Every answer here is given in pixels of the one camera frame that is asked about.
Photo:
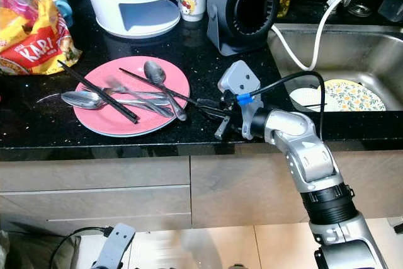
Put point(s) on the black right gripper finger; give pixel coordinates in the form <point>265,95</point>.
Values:
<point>210,102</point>
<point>211,113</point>

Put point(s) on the black chopstick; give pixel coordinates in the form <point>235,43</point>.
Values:
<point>160,86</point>
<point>97,91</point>

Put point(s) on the white bowl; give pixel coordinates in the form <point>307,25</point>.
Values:
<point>303,99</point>

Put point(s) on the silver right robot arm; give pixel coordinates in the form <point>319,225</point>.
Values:
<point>308,155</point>

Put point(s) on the silver spoon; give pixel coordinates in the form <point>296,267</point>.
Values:
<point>154,72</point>
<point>80,99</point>

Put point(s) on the silver fork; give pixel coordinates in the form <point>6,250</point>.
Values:
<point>141,97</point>

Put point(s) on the beige cabinet door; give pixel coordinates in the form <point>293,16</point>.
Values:
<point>264,187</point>

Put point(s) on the pink plate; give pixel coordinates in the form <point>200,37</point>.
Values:
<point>126,123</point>

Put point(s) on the black round appliance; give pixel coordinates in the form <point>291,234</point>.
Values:
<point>220,17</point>

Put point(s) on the white printed mug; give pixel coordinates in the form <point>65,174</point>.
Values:
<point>190,1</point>

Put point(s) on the yellow floral plate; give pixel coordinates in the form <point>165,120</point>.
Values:
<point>356,96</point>

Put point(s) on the white tiered storage container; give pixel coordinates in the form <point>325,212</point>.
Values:
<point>129,4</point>

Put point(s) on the beige drawer front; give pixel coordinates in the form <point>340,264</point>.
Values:
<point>94,206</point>
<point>94,174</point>

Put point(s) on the stainless steel sink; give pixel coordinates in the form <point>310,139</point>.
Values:
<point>359,48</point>

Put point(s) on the round metal cap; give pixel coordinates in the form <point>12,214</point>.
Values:
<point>359,9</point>

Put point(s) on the blue cup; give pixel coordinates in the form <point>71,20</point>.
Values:
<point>64,11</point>

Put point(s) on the yellow Kari snack bag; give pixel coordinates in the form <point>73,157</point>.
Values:
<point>38,48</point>

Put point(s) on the dark plastic container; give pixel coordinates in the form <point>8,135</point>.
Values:
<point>391,4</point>

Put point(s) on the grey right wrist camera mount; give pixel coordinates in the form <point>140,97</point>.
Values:
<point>239,80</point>

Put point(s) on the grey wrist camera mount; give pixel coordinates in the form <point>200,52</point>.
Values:
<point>116,244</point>
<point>239,80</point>

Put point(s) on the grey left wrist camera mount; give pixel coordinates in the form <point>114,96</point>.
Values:
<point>116,244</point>

